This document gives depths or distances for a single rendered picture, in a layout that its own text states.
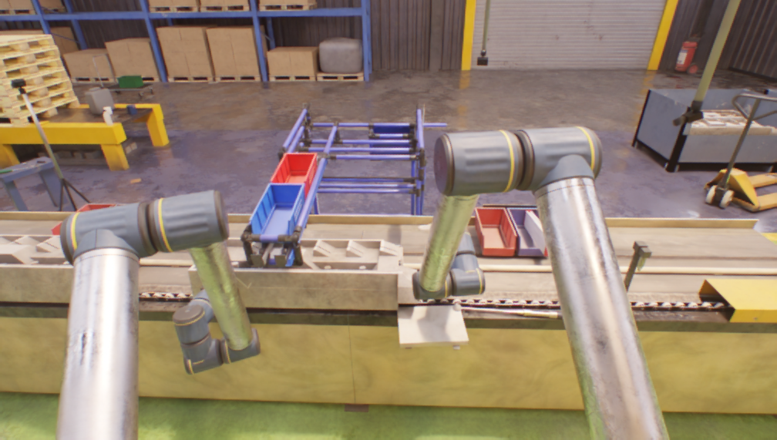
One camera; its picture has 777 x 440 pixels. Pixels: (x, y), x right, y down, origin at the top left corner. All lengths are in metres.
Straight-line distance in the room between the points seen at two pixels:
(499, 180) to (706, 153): 5.51
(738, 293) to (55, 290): 3.30
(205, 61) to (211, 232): 10.54
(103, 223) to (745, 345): 2.67
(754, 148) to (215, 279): 6.30
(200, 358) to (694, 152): 5.81
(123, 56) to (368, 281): 11.39
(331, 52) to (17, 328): 8.92
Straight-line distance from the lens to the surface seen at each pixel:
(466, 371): 2.26
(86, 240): 1.19
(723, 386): 2.84
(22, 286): 2.62
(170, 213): 1.15
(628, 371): 0.92
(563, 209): 0.93
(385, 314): 1.95
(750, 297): 2.54
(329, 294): 1.90
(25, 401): 3.40
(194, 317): 1.66
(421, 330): 1.85
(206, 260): 1.26
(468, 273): 1.56
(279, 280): 1.92
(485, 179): 0.90
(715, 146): 6.35
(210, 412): 2.77
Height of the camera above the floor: 2.16
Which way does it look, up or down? 29 degrees down
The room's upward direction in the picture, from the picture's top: 1 degrees counter-clockwise
